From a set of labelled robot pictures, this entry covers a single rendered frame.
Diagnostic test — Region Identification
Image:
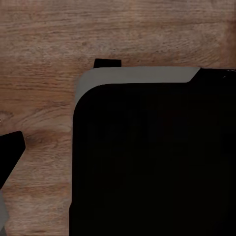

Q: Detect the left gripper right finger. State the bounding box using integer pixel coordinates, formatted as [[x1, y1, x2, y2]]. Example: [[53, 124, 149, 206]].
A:
[[220, 131, 236, 170]]

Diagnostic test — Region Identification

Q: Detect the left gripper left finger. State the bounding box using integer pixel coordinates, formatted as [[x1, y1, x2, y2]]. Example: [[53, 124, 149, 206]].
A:
[[0, 131, 26, 190]]

